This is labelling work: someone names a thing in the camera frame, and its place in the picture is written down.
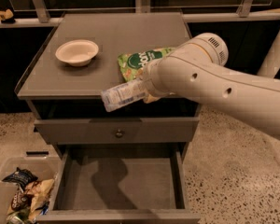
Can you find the grey upper drawer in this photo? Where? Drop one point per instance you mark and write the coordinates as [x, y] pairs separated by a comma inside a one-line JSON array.
[[102, 131]]

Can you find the grey metal railing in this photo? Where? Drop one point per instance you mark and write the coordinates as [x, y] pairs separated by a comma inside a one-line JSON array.
[[47, 12]]

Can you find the white paper bowl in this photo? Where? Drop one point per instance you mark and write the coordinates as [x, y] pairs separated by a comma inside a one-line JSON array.
[[77, 53]]

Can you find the green snack bag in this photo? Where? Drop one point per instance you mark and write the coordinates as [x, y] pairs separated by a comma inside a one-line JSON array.
[[130, 63]]

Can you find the blue plastic bottle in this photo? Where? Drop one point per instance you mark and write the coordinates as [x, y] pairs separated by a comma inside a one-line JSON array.
[[123, 94]]

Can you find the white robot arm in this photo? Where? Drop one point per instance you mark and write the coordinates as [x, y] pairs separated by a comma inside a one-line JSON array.
[[196, 70]]

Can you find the yellow chip bag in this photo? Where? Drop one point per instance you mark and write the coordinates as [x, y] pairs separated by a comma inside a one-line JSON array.
[[40, 192]]

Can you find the small yellow black object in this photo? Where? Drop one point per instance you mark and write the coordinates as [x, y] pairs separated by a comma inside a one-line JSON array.
[[7, 16]]

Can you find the clear plastic storage bin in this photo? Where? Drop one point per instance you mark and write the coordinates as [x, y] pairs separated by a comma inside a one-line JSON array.
[[42, 167]]

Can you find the green snack packet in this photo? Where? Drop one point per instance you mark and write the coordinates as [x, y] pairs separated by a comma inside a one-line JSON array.
[[19, 217]]

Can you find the grey open middle drawer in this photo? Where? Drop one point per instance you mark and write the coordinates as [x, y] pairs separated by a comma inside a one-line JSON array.
[[126, 186]]

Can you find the round metal drawer knob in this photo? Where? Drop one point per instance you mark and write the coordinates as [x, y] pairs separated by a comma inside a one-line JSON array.
[[119, 133]]

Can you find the brown snack bag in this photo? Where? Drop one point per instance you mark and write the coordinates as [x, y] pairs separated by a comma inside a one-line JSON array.
[[19, 201]]

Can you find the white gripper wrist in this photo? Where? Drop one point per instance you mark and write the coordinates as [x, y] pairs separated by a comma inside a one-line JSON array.
[[149, 78]]

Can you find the grey drawer cabinet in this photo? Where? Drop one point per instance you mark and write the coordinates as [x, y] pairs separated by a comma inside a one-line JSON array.
[[57, 90]]

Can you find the dark blue snack bag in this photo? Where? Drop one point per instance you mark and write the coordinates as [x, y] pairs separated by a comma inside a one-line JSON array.
[[21, 177]]

